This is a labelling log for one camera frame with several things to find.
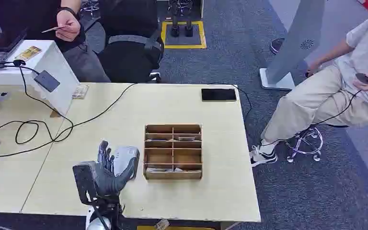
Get chrome stool base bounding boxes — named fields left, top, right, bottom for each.
left=285, top=126, right=324, bottom=163

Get black card reader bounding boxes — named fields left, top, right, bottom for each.
left=33, top=70, right=61, bottom=93

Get white cabinet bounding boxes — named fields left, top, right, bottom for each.
left=0, top=39, right=81, bottom=115

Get black handheld controller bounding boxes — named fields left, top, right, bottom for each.
left=355, top=72, right=368, bottom=86

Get person's hand holding card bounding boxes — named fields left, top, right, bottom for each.
left=56, top=10, right=81, bottom=43

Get silver white card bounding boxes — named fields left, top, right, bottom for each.
left=113, top=146, right=140, bottom=180

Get black phone cable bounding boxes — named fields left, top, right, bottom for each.
left=207, top=82, right=253, bottom=123

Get white floor stand panel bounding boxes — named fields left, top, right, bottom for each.
left=259, top=0, right=326, bottom=92

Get chrome chair base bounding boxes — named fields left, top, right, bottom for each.
left=80, top=0, right=101, bottom=17
left=167, top=0, right=194, bottom=17

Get person seated behind desk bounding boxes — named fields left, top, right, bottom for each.
left=0, top=0, right=112, bottom=84

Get black robot feet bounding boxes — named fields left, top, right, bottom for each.
left=170, top=14, right=194, bottom=38

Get black controller cable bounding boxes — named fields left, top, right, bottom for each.
left=253, top=90, right=364, bottom=147

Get person seated on stool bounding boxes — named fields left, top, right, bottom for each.
left=249, top=6, right=368, bottom=168

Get long black cable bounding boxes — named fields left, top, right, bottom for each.
left=0, top=83, right=136, bottom=161

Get thin pale card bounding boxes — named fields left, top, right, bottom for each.
left=41, top=25, right=71, bottom=34

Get yellow printed card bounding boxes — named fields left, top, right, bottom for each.
left=14, top=46, right=42, bottom=62

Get wooden card box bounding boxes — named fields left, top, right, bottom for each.
left=143, top=124, right=203, bottom=181

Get pack of cards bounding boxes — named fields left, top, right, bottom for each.
left=72, top=83, right=90, bottom=100

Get black phone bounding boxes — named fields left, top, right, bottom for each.
left=201, top=88, right=237, bottom=102

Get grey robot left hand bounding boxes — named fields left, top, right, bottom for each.
left=93, top=140, right=138, bottom=197

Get dark wrist camera box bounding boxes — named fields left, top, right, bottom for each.
left=72, top=161, right=98, bottom=206

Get black office chair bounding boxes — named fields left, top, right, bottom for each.
left=97, top=0, right=165, bottom=84

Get looped black cable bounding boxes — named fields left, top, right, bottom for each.
left=0, top=59, right=74, bottom=145

